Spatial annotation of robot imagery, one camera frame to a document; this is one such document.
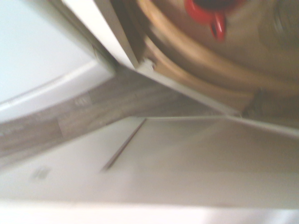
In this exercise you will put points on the white cabinet door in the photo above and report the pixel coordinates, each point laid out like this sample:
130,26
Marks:
187,163

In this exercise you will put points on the clear glass jar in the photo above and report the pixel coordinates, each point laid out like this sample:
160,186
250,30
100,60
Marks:
282,25

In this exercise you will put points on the wooden lazy susan shelf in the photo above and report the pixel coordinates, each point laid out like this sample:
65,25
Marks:
187,79
245,60

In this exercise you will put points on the red mug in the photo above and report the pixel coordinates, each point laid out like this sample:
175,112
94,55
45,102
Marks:
216,21

